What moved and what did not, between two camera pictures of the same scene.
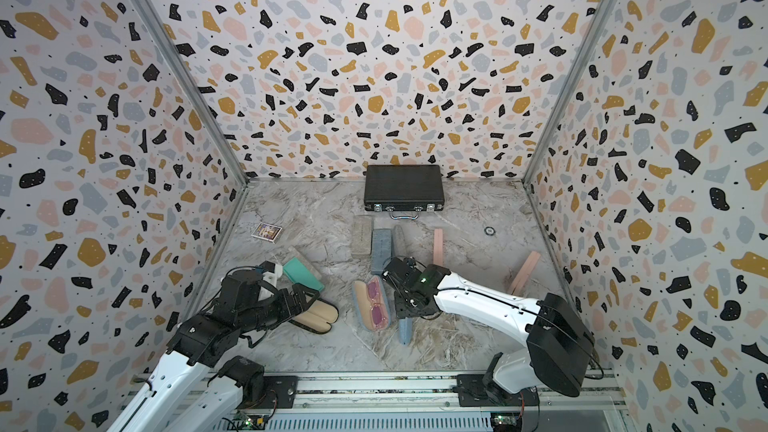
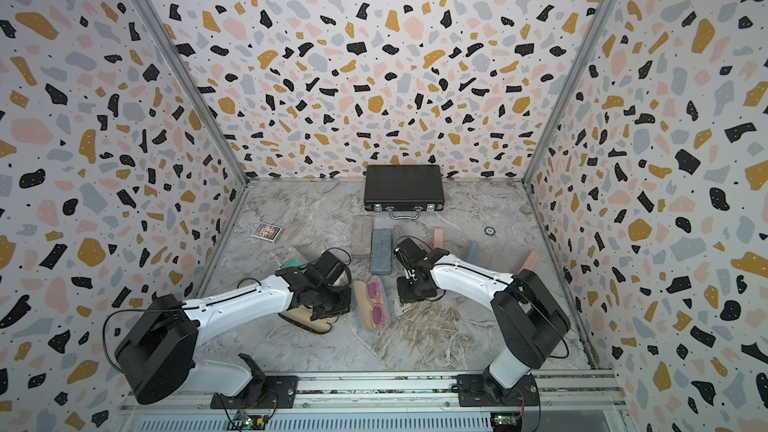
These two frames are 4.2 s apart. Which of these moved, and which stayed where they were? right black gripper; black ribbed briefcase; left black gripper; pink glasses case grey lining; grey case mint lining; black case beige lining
Moved: right black gripper; left black gripper
Stayed: pink glasses case grey lining; black ribbed briefcase; black case beige lining; grey case mint lining
